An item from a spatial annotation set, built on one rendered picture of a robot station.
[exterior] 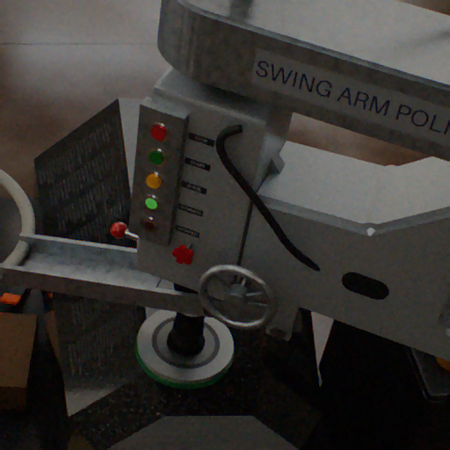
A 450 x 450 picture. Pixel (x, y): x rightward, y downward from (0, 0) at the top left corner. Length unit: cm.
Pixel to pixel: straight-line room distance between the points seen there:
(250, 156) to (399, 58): 29
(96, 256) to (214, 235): 47
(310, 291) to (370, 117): 39
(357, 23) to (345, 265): 41
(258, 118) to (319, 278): 33
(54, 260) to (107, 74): 250
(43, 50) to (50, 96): 40
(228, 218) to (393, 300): 32
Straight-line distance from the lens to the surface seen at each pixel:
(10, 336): 292
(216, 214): 150
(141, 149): 146
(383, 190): 152
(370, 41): 133
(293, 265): 153
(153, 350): 190
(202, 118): 140
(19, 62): 444
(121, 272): 190
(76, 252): 196
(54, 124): 403
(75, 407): 203
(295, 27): 132
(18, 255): 199
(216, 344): 193
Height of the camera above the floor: 235
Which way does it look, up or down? 41 degrees down
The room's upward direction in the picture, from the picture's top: 11 degrees clockwise
